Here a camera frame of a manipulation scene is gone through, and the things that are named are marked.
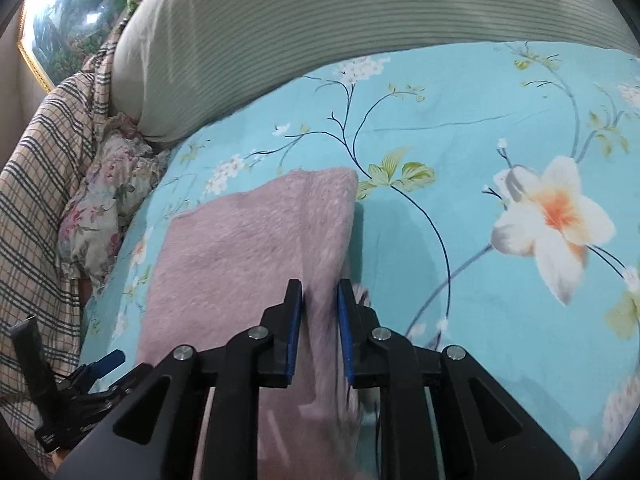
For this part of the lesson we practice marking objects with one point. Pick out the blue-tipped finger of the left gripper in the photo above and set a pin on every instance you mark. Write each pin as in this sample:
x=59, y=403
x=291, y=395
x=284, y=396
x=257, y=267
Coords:
x=107, y=364

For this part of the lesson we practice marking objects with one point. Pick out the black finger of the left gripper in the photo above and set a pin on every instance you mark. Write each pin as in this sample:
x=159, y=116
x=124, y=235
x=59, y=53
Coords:
x=130, y=381

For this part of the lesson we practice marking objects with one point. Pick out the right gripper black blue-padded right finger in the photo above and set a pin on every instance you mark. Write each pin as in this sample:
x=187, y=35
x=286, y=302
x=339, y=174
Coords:
x=441, y=415

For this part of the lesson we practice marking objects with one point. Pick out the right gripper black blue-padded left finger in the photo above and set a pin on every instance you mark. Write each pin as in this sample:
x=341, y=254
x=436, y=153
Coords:
x=196, y=413

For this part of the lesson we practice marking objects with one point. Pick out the mauve knit sweater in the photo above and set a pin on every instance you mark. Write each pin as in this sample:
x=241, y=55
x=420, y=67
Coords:
x=222, y=263

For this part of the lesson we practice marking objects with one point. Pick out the beige plaid blanket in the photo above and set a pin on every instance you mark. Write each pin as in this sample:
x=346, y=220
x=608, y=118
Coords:
x=39, y=179

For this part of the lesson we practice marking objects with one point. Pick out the turquoise floral bed sheet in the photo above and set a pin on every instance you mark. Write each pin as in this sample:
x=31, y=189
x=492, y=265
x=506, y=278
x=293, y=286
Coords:
x=497, y=208

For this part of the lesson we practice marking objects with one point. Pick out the green striped pillow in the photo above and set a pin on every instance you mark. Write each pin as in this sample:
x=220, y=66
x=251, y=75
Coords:
x=181, y=64

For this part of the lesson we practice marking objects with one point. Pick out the gold framed landscape painting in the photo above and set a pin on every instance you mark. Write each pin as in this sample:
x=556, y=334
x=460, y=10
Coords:
x=57, y=36

